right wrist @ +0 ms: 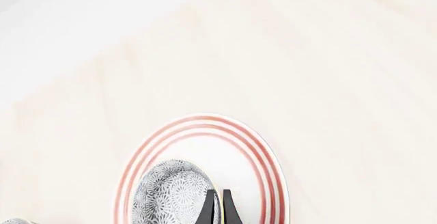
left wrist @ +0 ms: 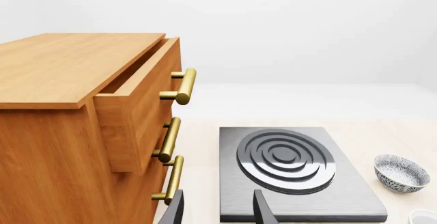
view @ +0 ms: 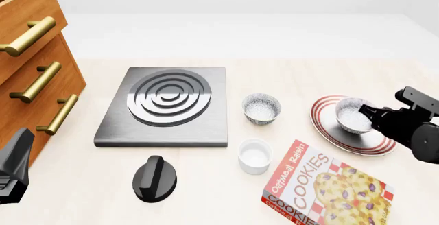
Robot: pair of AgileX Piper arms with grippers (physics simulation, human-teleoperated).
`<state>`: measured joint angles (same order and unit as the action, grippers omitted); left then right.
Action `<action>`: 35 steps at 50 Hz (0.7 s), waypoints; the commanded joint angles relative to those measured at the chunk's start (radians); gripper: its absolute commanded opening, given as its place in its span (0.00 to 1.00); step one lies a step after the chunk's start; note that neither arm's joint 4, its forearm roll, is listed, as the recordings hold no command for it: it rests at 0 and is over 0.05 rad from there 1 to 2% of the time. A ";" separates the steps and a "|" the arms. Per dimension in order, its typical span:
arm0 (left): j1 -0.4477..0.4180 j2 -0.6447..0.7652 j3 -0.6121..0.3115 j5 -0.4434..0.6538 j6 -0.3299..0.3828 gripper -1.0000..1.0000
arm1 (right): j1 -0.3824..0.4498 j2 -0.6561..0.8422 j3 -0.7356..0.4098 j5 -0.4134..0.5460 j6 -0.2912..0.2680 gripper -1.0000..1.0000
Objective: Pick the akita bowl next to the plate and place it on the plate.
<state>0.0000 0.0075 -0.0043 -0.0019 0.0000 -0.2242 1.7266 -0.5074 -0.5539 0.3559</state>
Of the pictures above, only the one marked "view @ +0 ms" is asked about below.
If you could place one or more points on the patterned black-white bowl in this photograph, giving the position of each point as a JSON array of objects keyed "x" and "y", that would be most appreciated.
[
  {"x": 261, "y": 110},
  {"x": 350, "y": 118}
]

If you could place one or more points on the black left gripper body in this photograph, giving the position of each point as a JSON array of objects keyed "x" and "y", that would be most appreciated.
[{"x": 12, "y": 192}]

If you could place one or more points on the flat black stove plate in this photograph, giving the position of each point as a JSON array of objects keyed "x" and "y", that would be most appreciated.
[{"x": 116, "y": 129}]

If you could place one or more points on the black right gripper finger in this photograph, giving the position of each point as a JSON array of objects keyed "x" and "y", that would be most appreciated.
[{"x": 369, "y": 111}]

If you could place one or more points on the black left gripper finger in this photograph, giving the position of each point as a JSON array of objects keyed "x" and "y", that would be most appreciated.
[{"x": 19, "y": 153}]

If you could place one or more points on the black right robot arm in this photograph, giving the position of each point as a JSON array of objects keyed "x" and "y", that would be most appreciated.
[{"x": 427, "y": 142}]

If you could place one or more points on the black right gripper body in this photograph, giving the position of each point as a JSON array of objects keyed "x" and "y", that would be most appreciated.
[{"x": 394, "y": 127}]

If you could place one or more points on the round black stove knob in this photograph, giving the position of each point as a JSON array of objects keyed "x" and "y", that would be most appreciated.
[{"x": 154, "y": 181}]

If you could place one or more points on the wooden cabinet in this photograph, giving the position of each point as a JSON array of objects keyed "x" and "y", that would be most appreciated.
[{"x": 77, "y": 81}]

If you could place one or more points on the largest wooden drawer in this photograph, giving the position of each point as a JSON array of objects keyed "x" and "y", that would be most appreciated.
[{"x": 20, "y": 9}]

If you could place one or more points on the medium wooden drawer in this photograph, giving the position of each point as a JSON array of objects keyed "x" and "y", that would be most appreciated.
[{"x": 68, "y": 55}]

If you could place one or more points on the smallest wooden drawer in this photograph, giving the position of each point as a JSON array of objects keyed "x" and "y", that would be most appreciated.
[{"x": 41, "y": 142}]

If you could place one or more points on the plate with red rings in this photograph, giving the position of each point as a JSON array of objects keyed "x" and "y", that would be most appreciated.
[{"x": 363, "y": 141}]

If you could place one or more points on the oatmeal raisin cookies box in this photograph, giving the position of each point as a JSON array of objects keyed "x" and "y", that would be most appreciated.
[{"x": 308, "y": 178}]

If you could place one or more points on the small white ramekin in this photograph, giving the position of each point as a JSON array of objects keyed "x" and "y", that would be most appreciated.
[{"x": 254, "y": 156}]

